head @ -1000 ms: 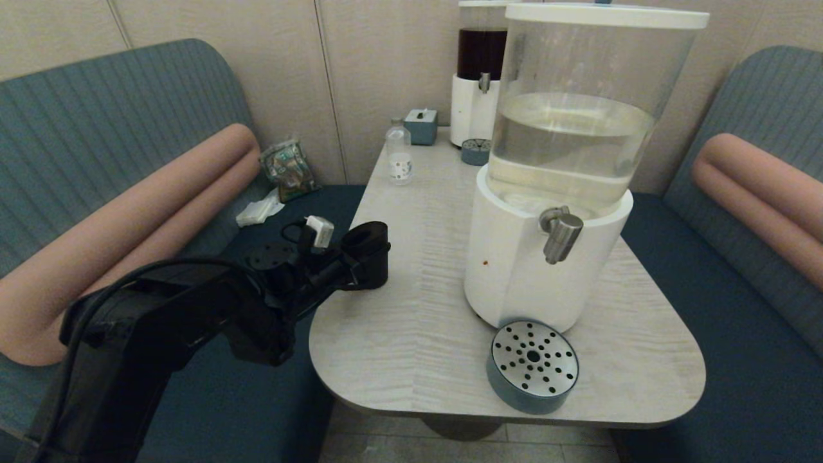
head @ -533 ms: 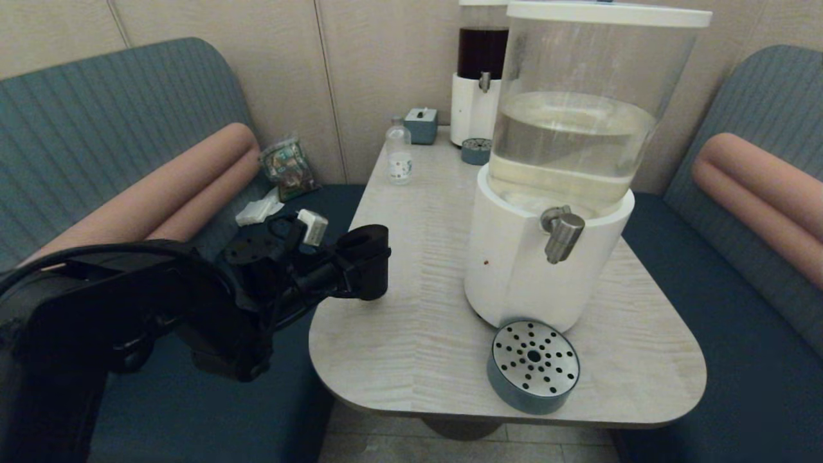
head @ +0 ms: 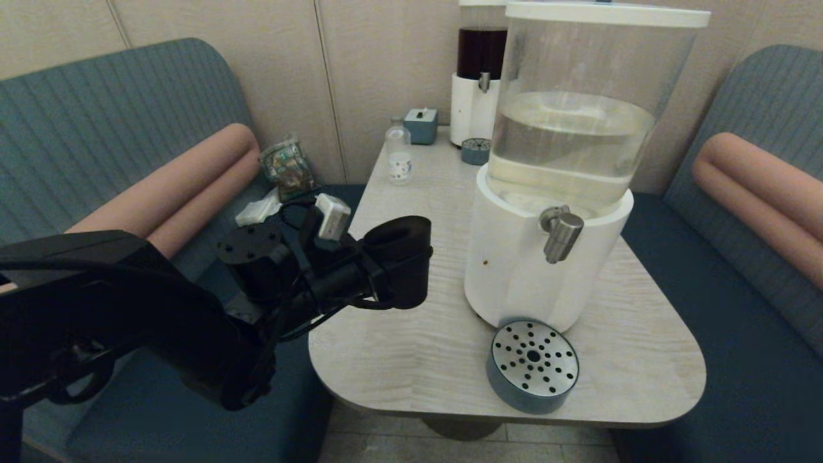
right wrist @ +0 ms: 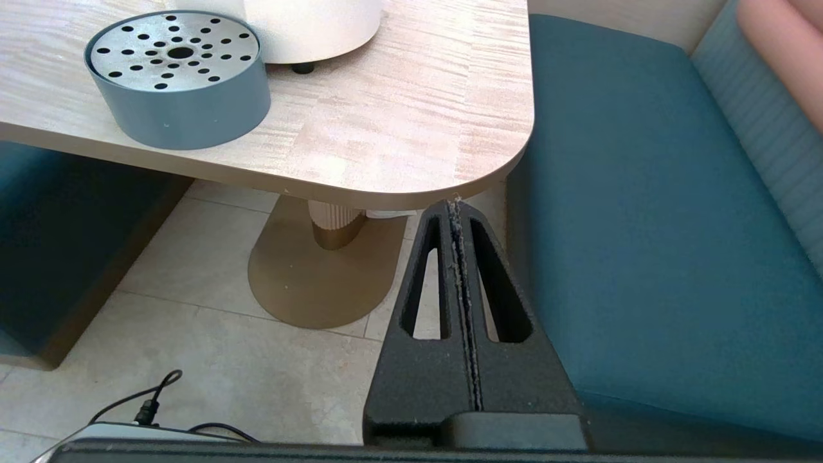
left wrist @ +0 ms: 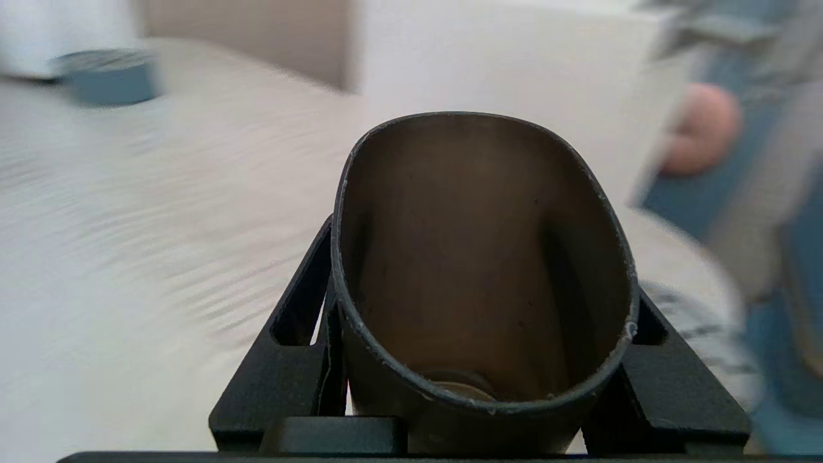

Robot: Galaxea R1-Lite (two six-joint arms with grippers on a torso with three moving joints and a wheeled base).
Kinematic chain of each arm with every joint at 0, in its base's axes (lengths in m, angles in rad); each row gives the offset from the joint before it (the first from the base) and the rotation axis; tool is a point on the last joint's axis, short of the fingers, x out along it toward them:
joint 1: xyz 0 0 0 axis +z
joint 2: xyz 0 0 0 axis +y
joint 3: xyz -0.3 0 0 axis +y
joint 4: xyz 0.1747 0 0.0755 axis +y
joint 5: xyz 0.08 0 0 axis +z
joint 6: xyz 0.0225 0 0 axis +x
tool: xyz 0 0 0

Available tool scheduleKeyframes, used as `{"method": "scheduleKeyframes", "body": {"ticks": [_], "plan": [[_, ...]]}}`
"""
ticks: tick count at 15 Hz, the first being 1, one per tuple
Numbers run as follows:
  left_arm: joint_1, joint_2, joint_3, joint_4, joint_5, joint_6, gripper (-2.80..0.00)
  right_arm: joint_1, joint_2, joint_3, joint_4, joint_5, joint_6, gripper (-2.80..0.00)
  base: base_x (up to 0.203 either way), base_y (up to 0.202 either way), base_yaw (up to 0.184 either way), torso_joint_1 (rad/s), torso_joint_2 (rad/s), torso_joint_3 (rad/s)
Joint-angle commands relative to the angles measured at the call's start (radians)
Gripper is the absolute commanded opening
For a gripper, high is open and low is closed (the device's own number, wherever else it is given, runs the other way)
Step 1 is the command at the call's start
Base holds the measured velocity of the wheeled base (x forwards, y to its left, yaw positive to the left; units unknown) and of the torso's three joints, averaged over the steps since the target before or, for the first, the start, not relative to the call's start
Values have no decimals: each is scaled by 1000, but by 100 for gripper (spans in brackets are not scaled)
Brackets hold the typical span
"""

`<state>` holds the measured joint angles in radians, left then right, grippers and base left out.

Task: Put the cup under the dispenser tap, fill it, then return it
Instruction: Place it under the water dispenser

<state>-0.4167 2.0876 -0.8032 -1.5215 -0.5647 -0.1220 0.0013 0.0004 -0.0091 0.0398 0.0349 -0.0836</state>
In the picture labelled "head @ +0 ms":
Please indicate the small blue drip tray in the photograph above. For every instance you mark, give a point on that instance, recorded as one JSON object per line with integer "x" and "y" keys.
{"x": 476, "y": 153}

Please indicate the clear water dispenser white base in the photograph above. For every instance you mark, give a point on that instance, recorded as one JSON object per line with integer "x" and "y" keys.
{"x": 514, "y": 270}

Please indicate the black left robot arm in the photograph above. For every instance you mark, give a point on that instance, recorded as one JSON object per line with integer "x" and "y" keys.
{"x": 128, "y": 302}

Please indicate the crumpled white tissue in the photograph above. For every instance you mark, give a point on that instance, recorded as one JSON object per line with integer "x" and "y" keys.
{"x": 257, "y": 211}

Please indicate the dark drink dispenser white base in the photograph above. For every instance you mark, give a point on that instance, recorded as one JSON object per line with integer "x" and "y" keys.
{"x": 472, "y": 116}

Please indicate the pink bolster cushion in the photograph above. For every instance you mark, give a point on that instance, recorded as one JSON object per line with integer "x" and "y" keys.
{"x": 759, "y": 186}
{"x": 180, "y": 186}

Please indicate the steel water dispenser tap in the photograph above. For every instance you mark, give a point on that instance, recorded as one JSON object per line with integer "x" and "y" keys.
{"x": 562, "y": 235}

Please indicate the small steel drink tap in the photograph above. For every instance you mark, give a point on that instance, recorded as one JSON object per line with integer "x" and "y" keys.
{"x": 485, "y": 82}

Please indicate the clear snack bag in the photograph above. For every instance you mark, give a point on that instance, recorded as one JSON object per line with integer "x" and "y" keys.
{"x": 288, "y": 168}

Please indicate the black plastic cup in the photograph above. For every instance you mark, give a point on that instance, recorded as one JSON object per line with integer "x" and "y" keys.
{"x": 402, "y": 231}

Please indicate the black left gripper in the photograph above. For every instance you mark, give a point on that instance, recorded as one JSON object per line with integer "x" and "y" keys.
{"x": 331, "y": 276}

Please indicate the blue tissue box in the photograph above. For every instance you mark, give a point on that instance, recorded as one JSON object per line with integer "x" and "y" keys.
{"x": 421, "y": 127}

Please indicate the large blue steel drip tray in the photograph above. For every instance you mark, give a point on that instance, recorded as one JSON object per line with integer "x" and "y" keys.
{"x": 532, "y": 360}

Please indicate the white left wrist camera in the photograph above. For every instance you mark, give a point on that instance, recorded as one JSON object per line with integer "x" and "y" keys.
{"x": 333, "y": 217}

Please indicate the brass table pedestal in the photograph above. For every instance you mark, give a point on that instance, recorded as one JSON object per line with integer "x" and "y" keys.
{"x": 460, "y": 429}

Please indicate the teal upholstered booth bench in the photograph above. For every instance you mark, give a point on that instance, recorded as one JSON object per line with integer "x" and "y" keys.
{"x": 96, "y": 116}
{"x": 739, "y": 386}

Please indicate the clear plastic bottle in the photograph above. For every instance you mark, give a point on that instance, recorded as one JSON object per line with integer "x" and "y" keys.
{"x": 398, "y": 161}

